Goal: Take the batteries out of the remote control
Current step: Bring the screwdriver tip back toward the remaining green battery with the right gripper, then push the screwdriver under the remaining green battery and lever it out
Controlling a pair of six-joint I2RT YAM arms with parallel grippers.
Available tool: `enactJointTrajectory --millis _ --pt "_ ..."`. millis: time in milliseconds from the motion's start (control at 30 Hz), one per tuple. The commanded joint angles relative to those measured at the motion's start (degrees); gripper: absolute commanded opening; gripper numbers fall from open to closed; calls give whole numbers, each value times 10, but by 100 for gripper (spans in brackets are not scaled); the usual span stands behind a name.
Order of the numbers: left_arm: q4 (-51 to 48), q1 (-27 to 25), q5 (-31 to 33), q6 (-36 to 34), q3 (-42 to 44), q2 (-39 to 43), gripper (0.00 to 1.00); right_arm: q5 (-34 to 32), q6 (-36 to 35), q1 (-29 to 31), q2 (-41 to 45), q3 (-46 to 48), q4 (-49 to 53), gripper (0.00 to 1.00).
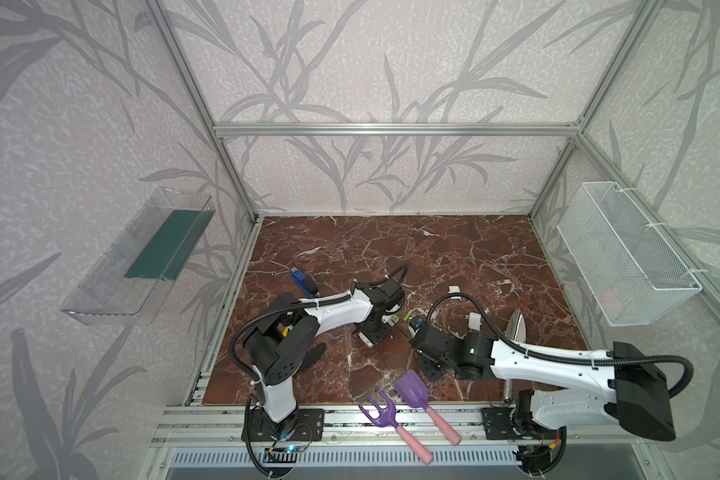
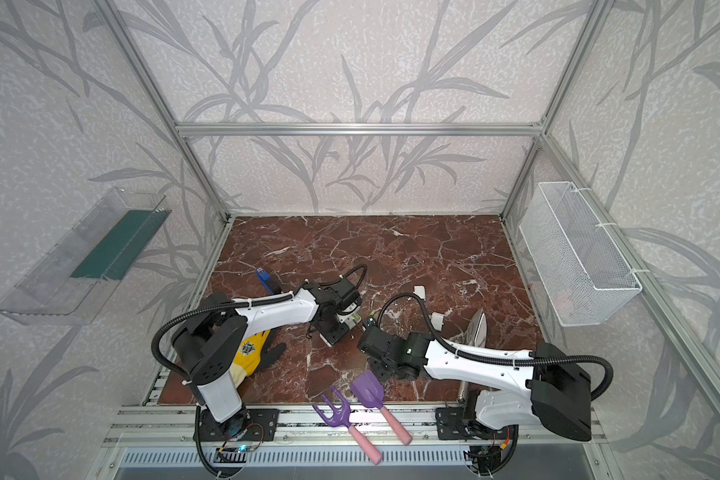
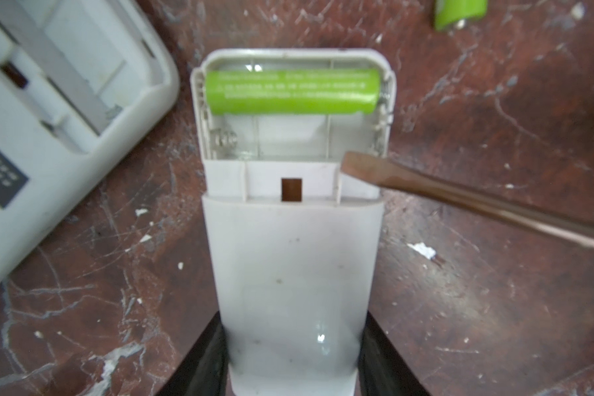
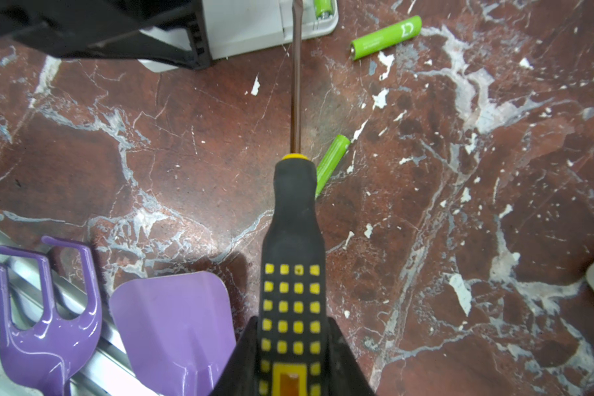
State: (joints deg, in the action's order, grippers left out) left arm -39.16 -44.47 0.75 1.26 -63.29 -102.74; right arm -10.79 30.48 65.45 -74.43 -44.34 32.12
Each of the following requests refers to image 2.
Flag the blue stapler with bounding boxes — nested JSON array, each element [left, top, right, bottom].
[[255, 268, 275, 294]]

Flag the white battery cover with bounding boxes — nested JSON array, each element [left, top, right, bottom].
[[413, 285, 426, 300], [430, 312, 444, 331]]

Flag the yellow black work glove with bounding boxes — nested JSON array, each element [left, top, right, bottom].
[[229, 330, 286, 387]]

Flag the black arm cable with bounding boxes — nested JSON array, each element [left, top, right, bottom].
[[149, 264, 370, 379], [376, 292, 614, 402]]

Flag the white air conditioner remote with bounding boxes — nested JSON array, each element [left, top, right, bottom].
[[339, 313, 362, 330]]

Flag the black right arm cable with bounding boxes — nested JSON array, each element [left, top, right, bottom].
[[376, 292, 614, 402]]

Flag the purple garden fork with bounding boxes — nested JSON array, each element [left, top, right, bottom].
[[312, 386, 383, 465]]

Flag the metal garden trowel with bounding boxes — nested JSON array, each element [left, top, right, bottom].
[[457, 308, 488, 404]]

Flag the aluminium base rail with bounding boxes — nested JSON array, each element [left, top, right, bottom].
[[87, 402, 623, 479]]

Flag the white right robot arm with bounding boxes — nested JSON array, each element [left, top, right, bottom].
[[358, 326, 592, 442]]

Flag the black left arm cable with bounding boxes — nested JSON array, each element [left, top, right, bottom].
[[149, 264, 370, 379]]

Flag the white wire mesh basket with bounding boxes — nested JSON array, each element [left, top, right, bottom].
[[519, 181, 642, 327]]

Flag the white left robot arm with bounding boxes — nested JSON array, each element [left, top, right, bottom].
[[151, 278, 361, 424]]

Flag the clear acrylic wall shelf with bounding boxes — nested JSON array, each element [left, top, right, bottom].
[[0, 187, 171, 326]]

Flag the aluminium frame profiles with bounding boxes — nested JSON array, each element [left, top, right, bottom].
[[93, 1, 720, 421]]

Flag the purple garden shovel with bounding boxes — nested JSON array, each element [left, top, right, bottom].
[[350, 370, 413, 446]]

